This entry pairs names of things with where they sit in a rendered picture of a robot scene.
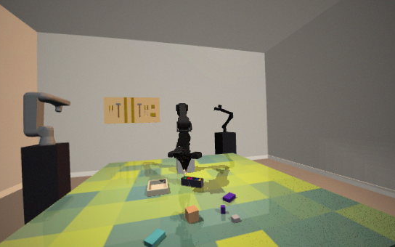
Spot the tan cube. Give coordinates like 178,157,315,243
185,205,199,223

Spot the teal rectangular block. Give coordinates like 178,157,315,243
144,229,166,247

